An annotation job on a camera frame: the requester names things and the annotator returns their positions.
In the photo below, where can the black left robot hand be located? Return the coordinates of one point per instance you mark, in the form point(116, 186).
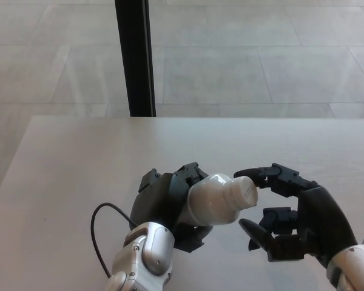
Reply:
point(157, 200)

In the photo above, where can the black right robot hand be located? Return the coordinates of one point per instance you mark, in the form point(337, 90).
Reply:
point(321, 218)

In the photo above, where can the white plastic bottle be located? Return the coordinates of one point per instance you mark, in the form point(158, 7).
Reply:
point(209, 203)

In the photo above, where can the white screw cap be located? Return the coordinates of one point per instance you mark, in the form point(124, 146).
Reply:
point(245, 194)

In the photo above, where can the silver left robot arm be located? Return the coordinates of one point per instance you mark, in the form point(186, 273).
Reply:
point(145, 257)

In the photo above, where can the black vertical post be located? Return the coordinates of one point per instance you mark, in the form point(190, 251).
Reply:
point(136, 60)

